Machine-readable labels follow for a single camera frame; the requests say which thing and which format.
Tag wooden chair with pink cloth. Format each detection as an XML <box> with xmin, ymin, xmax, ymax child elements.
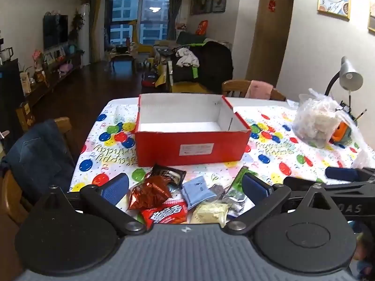
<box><xmin>222</xmin><ymin>79</ymin><xmax>287</xmax><ymax>101</ymax></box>

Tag clear plastic bag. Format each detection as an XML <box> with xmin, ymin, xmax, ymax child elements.
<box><xmin>292</xmin><ymin>88</ymin><xmax>374</xmax><ymax>169</ymax></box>

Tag white tower air conditioner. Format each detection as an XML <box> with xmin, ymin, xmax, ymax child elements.
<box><xmin>79</xmin><ymin>3</ymin><xmax>90</xmax><ymax>66</ymax></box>

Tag black jacket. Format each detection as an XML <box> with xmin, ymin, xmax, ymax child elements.
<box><xmin>171</xmin><ymin>41</ymin><xmax>234</xmax><ymax>83</ymax></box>

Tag black snack packet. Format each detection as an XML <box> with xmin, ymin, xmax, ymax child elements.
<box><xmin>145</xmin><ymin>164</ymin><xmax>187</xmax><ymax>186</ymax></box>

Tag brown wooden door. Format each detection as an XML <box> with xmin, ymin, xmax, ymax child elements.
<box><xmin>245</xmin><ymin>0</ymin><xmax>295</xmax><ymax>87</ymax></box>

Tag white paper bag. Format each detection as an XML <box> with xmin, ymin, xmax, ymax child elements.
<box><xmin>20</xmin><ymin>73</ymin><xmax>32</xmax><ymax>94</ymax></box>

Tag green snack packet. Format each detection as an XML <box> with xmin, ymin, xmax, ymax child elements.
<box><xmin>227</xmin><ymin>166</ymin><xmax>249</xmax><ymax>211</ymax></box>

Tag wooden coffee table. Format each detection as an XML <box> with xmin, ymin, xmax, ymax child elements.
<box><xmin>109</xmin><ymin>47</ymin><xmax>138</xmax><ymax>72</ymax></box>

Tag dark wooden tv cabinet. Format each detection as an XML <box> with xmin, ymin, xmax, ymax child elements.
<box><xmin>18</xmin><ymin>51</ymin><xmax>85</xmax><ymax>123</ymax></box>

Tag yellow framed wall picture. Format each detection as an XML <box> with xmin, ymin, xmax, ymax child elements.
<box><xmin>367</xmin><ymin>0</ymin><xmax>375</xmax><ymax>33</ymax></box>

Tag yellow curtain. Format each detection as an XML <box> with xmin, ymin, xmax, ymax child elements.
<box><xmin>89</xmin><ymin>0</ymin><xmax>103</xmax><ymax>62</ymax></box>

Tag pale yellow snack packet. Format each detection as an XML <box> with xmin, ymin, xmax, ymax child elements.
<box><xmin>190</xmin><ymin>201</ymin><xmax>229</xmax><ymax>228</ymax></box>

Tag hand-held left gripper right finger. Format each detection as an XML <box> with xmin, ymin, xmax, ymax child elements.
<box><xmin>224</xmin><ymin>173</ymin><xmax>349</xmax><ymax>236</ymax></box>

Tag wooden sofa with yellow cushion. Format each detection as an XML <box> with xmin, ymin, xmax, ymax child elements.
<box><xmin>165</xmin><ymin>32</ymin><xmax>235</xmax><ymax>94</ymax></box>

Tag large balcony window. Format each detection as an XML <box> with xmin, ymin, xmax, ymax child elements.
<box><xmin>105</xmin><ymin>0</ymin><xmax>170</xmax><ymax>47</ymax></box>

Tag black cabinet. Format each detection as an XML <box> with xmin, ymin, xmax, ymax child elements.
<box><xmin>0</xmin><ymin>59</ymin><xmax>25</xmax><ymax>150</ymax></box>

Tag light blue snack packet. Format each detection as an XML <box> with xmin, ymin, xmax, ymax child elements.
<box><xmin>180</xmin><ymin>176</ymin><xmax>219</xmax><ymax>211</ymax></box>

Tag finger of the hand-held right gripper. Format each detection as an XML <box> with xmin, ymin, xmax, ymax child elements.
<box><xmin>325</xmin><ymin>166</ymin><xmax>375</xmax><ymax>183</ymax></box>
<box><xmin>284</xmin><ymin>176</ymin><xmax>362</xmax><ymax>195</ymax></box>

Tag grey desk lamp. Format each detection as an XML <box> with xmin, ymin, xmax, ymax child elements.
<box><xmin>324</xmin><ymin>55</ymin><xmax>364</xmax><ymax>97</ymax></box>

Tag tall green plant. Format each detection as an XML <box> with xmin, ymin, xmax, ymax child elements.
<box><xmin>69</xmin><ymin>10</ymin><xmax>85</xmax><ymax>44</ymax></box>

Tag red-brown foil snack packet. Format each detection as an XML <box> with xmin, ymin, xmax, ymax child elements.
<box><xmin>127</xmin><ymin>174</ymin><xmax>173</xmax><ymax>211</ymax></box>

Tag blue jeans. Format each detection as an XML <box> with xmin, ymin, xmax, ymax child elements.
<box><xmin>0</xmin><ymin>119</ymin><xmax>76</xmax><ymax>208</ymax></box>

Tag red cardboard box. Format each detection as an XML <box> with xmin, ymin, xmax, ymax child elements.
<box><xmin>135</xmin><ymin>93</ymin><xmax>252</xmax><ymax>167</ymax></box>

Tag balloon print tablecloth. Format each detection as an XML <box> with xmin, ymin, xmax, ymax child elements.
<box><xmin>69</xmin><ymin>98</ymin><xmax>375</xmax><ymax>226</ymax></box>

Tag orange green toy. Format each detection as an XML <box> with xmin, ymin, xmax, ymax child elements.
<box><xmin>331</xmin><ymin>121</ymin><xmax>352</xmax><ymax>145</ymax></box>

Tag wooden chair with jeans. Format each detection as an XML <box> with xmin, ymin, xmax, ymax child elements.
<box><xmin>0</xmin><ymin>116</ymin><xmax>73</xmax><ymax>226</ymax></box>

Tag yellow giraffe toy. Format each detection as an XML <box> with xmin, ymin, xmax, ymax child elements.
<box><xmin>129</xmin><ymin>20</ymin><xmax>156</xmax><ymax>53</ymax></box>

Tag flat screen television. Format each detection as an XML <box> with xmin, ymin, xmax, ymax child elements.
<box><xmin>43</xmin><ymin>14</ymin><xmax>69</xmax><ymax>50</ymax></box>

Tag white garment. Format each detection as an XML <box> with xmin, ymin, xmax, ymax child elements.
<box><xmin>175</xmin><ymin>48</ymin><xmax>200</xmax><ymax>68</ymax></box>

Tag red snack packet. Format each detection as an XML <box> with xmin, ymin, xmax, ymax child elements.
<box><xmin>140</xmin><ymin>200</ymin><xmax>188</xmax><ymax>231</ymax></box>

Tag yellow cardboard box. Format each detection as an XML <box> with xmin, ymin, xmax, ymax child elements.
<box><xmin>16</xmin><ymin>101</ymin><xmax>36</xmax><ymax>131</ymax></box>

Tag grey curtain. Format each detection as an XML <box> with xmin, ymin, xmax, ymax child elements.
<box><xmin>168</xmin><ymin>0</ymin><xmax>183</xmax><ymax>40</ymax></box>

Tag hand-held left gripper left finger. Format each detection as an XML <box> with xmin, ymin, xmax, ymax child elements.
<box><xmin>35</xmin><ymin>173</ymin><xmax>147</xmax><ymax>236</ymax></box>

